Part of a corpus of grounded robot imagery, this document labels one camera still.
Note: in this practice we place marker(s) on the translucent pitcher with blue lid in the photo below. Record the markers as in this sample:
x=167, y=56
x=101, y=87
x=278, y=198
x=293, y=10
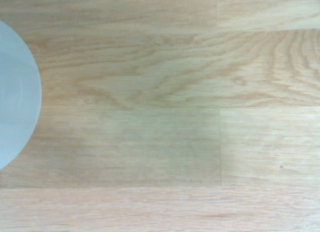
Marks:
x=17, y=91

